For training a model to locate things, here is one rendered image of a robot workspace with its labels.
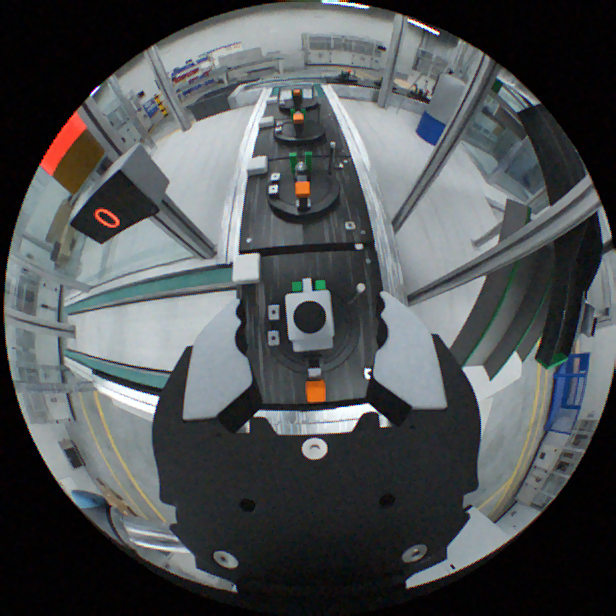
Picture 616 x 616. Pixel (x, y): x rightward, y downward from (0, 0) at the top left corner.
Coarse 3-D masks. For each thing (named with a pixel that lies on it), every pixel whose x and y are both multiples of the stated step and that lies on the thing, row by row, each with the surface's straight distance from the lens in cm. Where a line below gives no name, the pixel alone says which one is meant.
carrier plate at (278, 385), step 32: (288, 256) 34; (320, 256) 34; (352, 256) 35; (256, 288) 33; (352, 288) 33; (256, 320) 32; (256, 352) 32; (352, 352) 32; (288, 384) 32; (352, 384) 32
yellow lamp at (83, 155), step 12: (84, 132) 22; (72, 144) 22; (84, 144) 22; (96, 144) 22; (72, 156) 21; (84, 156) 21; (96, 156) 22; (60, 168) 22; (72, 168) 21; (84, 168) 21; (60, 180) 22; (72, 180) 22; (84, 180) 22; (72, 192) 23
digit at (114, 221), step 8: (96, 200) 22; (104, 200) 21; (88, 208) 23; (96, 208) 23; (104, 208) 22; (112, 208) 22; (88, 216) 24; (96, 216) 24; (104, 216) 23; (112, 216) 23; (120, 216) 22; (96, 224) 25; (104, 224) 25; (112, 224) 24; (120, 224) 24; (128, 224) 23; (112, 232) 26
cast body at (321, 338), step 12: (288, 300) 20; (300, 300) 20; (312, 300) 20; (324, 300) 20; (288, 312) 20; (300, 312) 19; (312, 312) 19; (324, 312) 19; (288, 324) 20; (300, 324) 19; (312, 324) 19; (324, 324) 19; (300, 336) 20; (312, 336) 20; (324, 336) 20; (300, 348) 23; (312, 348) 23; (324, 348) 23
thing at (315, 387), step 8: (312, 360) 28; (312, 368) 22; (320, 368) 22; (312, 376) 22; (320, 376) 22; (312, 384) 22; (320, 384) 22; (312, 392) 22; (320, 392) 22; (312, 400) 22; (320, 400) 22
